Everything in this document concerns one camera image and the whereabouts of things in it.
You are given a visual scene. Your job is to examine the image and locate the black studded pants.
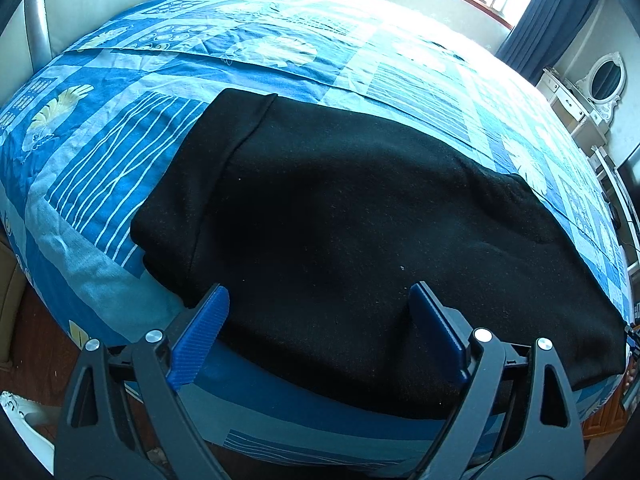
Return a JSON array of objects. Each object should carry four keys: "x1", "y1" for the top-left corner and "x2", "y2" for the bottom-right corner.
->
[{"x1": 130, "y1": 89, "x2": 626, "y2": 419}]

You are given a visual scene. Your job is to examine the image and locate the white slipper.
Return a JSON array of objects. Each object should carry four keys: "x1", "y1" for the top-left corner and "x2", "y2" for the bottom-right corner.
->
[{"x1": 1, "y1": 391, "x2": 54, "y2": 474}]

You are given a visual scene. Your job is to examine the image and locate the brown wooden cabinet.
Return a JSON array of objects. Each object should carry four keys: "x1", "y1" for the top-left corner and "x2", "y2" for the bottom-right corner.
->
[{"x1": 582, "y1": 376, "x2": 628, "y2": 441}]

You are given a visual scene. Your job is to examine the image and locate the white TV stand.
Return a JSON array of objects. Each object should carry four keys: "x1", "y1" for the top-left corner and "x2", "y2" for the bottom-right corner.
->
[{"x1": 590, "y1": 146, "x2": 639, "y2": 285}]

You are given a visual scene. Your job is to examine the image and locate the blue patterned bed sheet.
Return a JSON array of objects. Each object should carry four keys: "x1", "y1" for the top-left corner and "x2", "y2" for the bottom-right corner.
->
[{"x1": 1, "y1": 0, "x2": 637, "y2": 479}]

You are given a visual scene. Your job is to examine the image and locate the black flat television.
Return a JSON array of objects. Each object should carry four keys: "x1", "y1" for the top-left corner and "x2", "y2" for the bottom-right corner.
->
[{"x1": 618, "y1": 146, "x2": 640, "y2": 208}]

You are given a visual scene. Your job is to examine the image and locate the white dressing table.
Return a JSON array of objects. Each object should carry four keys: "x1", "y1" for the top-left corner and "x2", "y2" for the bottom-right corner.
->
[{"x1": 536, "y1": 68, "x2": 608, "y2": 157}]

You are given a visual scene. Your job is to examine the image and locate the white oval vanity mirror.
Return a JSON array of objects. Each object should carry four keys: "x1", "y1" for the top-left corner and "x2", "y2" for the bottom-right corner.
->
[{"x1": 576, "y1": 52, "x2": 627, "y2": 124}]

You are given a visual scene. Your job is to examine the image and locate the dark blue right curtain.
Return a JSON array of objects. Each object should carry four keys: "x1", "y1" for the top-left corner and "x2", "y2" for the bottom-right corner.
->
[{"x1": 496, "y1": 0, "x2": 599, "y2": 84}]

